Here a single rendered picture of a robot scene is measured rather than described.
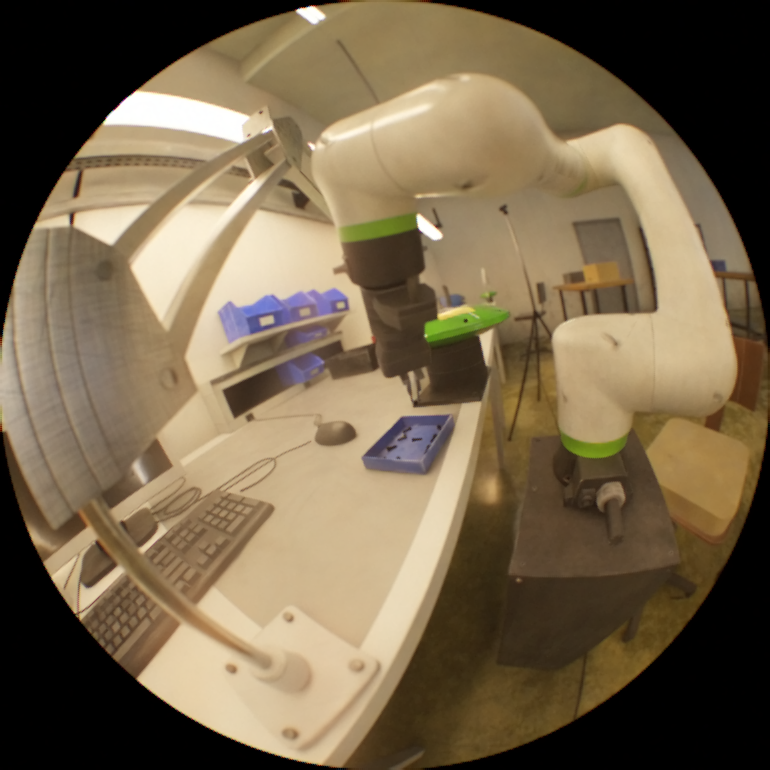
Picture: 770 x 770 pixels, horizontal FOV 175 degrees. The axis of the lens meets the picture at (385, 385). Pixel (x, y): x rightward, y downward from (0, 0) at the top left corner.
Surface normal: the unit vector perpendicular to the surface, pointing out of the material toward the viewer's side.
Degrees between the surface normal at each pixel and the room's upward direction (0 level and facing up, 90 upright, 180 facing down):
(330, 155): 96
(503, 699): 0
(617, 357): 83
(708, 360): 65
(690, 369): 76
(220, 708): 0
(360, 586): 0
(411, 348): 114
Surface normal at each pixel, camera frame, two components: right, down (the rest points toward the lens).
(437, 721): -0.29, -0.92
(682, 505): -0.94, 0.33
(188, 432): 0.86, -0.15
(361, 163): -0.60, 0.74
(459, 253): -0.41, 0.36
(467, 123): -0.38, 0.70
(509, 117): 0.00, 0.62
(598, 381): -0.77, 0.41
